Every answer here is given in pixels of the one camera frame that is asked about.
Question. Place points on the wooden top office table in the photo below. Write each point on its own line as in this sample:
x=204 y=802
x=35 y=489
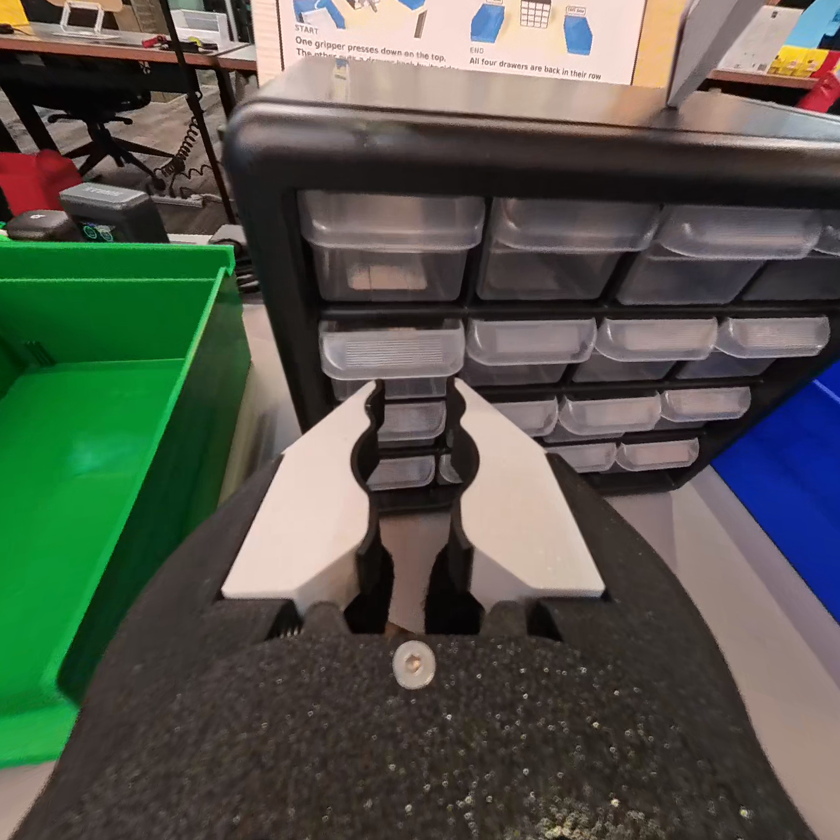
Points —
x=65 y=43
x=754 y=79

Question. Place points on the white power strip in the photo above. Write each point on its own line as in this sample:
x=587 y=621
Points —
x=184 y=200

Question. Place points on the light wooden board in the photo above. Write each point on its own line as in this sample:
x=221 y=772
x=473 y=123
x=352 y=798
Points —
x=656 y=46

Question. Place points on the red cloth object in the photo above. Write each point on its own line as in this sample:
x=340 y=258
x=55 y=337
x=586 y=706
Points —
x=33 y=184

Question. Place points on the printed instruction sheet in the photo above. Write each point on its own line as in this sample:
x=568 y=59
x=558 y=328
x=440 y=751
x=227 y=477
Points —
x=459 y=39

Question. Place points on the white cardboard carton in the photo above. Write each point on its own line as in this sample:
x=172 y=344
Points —
x=754 y=39

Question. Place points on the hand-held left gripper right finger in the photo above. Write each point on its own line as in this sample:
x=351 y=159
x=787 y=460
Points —
x=531 y=525

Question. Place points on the cyan box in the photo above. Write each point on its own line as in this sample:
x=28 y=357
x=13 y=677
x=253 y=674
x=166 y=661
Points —
x=817 y=23

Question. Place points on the set of clear cabinet drawers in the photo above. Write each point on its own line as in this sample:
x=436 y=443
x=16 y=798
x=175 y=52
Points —
x=571 y=341

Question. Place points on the black rounded device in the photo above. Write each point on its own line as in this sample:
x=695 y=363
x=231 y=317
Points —
x=39 y=226

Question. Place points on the white storage box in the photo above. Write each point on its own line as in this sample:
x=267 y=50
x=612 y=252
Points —
x=200 y=26

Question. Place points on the red bag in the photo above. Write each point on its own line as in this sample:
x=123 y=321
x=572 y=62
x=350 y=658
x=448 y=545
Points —
x=823 y=92

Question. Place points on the clear acrylic stand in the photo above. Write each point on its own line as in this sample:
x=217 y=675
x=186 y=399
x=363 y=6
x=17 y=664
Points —
x=82 y=16

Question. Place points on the blue plastic bin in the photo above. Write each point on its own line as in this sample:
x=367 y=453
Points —
x=794 y=499

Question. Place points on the green plastic bin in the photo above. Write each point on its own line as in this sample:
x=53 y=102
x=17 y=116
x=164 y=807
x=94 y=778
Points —
x=98 y=459

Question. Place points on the black drawer cabinet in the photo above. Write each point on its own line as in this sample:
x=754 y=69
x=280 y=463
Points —
x=275 y=170

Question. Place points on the black office chair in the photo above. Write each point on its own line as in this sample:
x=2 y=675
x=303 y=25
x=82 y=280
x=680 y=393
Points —
x=98 y=98

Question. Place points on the black battery pack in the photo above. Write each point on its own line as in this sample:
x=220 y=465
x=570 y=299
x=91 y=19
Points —
x=111 y=210

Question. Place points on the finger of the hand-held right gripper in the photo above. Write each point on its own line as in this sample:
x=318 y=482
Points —
x=712 y=39

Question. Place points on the row of yellow boxes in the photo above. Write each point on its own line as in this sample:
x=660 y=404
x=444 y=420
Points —
x=804 y=62

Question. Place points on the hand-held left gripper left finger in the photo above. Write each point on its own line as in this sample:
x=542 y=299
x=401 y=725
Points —
x=295 y=525

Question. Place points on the clear plastic drawer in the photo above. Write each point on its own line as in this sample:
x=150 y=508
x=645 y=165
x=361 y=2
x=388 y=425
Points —
x=394 y=351

